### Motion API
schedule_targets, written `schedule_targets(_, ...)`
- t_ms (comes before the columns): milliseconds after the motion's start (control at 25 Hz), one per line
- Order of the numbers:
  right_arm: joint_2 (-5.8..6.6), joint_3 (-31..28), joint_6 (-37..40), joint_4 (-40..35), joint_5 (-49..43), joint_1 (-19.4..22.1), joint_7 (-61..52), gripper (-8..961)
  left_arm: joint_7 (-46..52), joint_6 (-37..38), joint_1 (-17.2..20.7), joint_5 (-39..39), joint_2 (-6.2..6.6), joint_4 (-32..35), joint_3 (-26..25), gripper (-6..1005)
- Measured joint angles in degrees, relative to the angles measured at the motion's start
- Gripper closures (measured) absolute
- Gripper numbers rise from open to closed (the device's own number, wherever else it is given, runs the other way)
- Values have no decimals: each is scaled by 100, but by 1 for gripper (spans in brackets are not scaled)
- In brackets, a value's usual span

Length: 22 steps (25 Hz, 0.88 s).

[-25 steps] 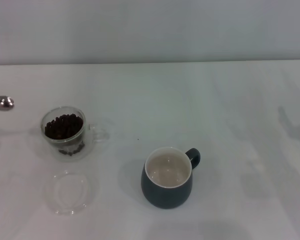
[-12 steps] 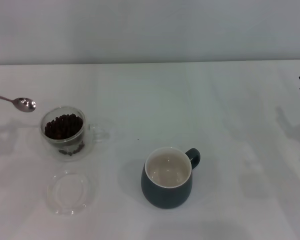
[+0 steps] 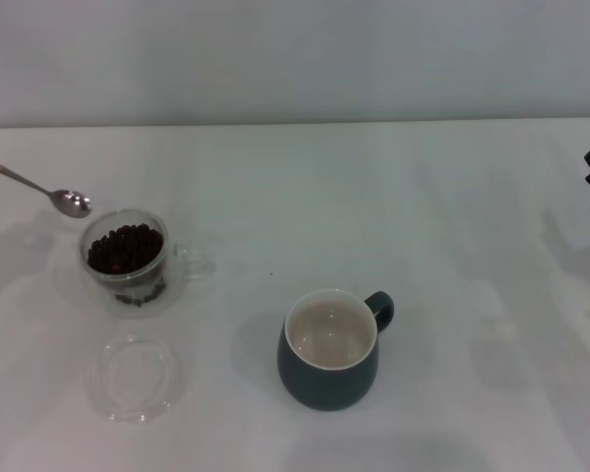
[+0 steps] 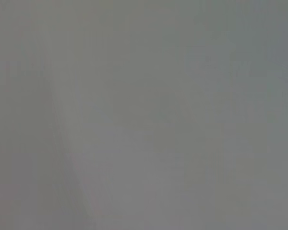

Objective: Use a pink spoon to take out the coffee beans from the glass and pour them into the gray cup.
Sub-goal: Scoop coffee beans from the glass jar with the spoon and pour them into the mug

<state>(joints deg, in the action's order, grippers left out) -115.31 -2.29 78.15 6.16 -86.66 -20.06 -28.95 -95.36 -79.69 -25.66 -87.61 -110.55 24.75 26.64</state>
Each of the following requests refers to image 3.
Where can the coffee beans pile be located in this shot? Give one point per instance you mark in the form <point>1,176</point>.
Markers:
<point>125,248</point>

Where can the dark teal ceramic mug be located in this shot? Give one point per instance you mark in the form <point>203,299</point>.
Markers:
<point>324,388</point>

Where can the clear glass saucer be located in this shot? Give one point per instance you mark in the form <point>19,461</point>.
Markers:
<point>137,378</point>

